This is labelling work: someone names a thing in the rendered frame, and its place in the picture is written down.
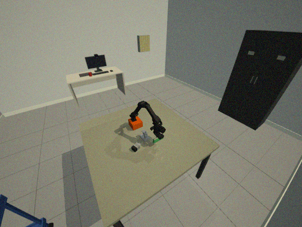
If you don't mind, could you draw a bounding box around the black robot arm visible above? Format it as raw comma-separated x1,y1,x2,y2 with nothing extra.
130,101,166,133

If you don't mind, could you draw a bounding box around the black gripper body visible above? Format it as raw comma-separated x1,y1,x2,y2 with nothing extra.
150,126,164,139

